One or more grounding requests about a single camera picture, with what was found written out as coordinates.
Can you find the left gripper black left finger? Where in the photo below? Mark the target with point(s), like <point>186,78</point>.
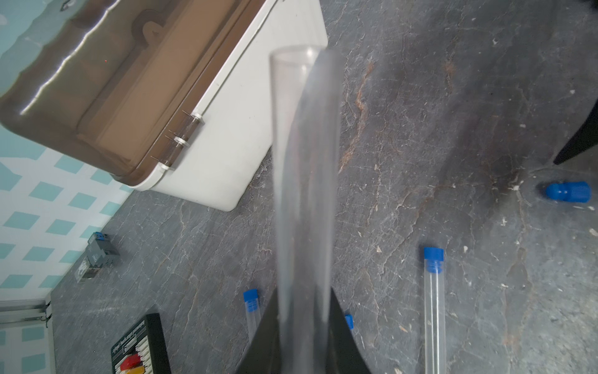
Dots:
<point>263,354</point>

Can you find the brown lid storage box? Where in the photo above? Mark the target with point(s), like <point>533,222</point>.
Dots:
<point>168,96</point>

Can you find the blue stopper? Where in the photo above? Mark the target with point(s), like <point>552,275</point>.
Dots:
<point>350,321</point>
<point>570,192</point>
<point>251,300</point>
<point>434,260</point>

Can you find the black board yellow connectors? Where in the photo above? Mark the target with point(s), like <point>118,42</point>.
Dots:
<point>142,349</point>

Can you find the small grey metal clamp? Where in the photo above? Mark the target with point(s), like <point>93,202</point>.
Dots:
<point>99,254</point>

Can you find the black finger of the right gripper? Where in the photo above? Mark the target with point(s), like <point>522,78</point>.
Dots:
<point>584,139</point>

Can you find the clear test tube diagonal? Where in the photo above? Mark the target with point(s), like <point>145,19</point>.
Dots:
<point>435,346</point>

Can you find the clear test tube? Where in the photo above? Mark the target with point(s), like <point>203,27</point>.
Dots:
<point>306,87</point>

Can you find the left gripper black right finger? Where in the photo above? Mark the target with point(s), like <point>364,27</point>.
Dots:
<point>342,354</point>

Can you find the clear test tube lowest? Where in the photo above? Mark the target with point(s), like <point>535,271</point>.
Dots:
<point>253,321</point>

